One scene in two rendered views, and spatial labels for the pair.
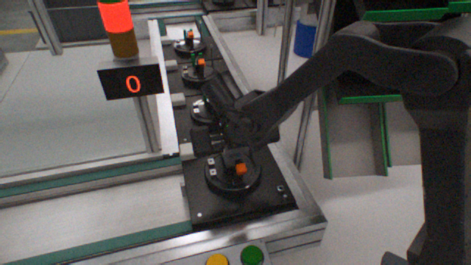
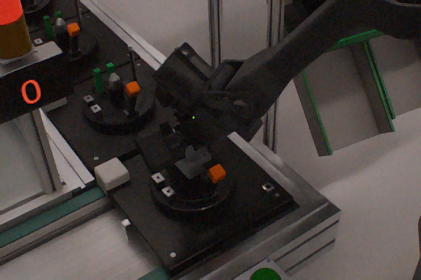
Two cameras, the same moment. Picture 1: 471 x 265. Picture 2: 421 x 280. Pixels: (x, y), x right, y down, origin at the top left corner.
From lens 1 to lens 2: 0.29 m
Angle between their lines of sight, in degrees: 14
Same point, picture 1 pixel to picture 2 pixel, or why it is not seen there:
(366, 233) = (384, 213)
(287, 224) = (293, 230)
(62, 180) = not seen: outside the picture
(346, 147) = (337, 107)
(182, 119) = (75, 128)
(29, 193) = not seen: outside the picture
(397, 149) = (395, 93)
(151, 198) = (81, 258)
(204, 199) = (168, 233)
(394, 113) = (380, 46)
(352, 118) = (333, 65)
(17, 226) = not seen: outside the picture
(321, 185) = (308, 170)
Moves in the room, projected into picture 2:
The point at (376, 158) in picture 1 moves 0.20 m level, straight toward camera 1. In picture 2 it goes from (375, 112) to (370, 196)
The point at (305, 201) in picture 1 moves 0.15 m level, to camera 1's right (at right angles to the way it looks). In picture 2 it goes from (304, 194) to (381, 170)
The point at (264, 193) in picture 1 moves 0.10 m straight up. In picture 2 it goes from (248, 200) to (249, 156)
